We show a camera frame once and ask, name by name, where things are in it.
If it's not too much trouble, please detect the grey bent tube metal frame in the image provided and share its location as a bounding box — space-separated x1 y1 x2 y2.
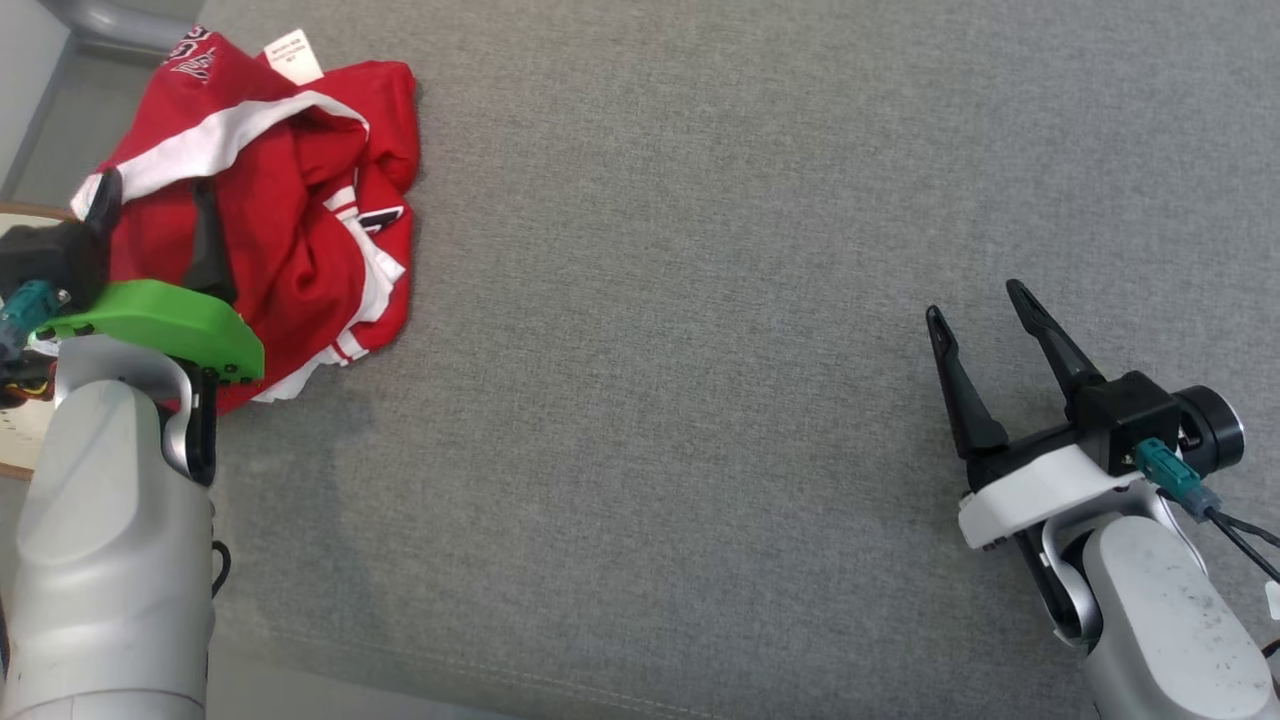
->
40 0 203 53

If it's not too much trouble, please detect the camera cable teal connector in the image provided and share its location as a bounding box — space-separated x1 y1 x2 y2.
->
1133 438 1280 586
0 280 71 361

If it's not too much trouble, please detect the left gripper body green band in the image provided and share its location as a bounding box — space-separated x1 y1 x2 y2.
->
30 280 267 386

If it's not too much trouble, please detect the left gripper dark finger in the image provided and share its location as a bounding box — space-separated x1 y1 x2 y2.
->
84 167 124 241
184 179 240 306

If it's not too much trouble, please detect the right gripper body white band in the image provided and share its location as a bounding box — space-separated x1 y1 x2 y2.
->
957 384 1247 551

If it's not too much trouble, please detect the red and white jersey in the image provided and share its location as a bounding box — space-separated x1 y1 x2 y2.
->
160 25 421 403

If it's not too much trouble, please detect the grey fabric sofa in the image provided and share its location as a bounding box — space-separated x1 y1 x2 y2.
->
190 0 1280 720

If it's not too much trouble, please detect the left camera cable teal connector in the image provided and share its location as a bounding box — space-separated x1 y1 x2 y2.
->
0 280 71 361

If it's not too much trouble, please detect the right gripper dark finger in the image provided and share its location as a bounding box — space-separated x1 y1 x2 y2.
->
925 305 1011 462
1005 279 1107 421

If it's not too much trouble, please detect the right camera cable teal connector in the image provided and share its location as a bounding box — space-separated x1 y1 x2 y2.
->
1133 438 1280 586

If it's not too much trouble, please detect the beige perforated chair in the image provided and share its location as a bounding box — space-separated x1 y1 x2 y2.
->
0 200 81 483

